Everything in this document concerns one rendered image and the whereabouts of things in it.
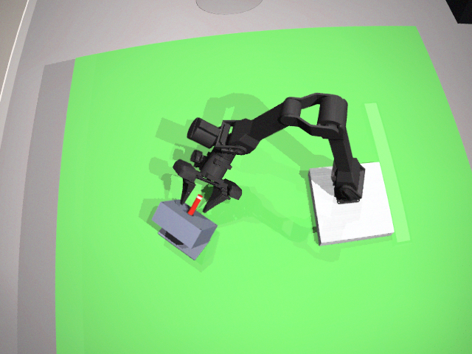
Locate red cylindrical peg with grey band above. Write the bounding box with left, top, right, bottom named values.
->
left=188, top=194, right=203, bottom=215

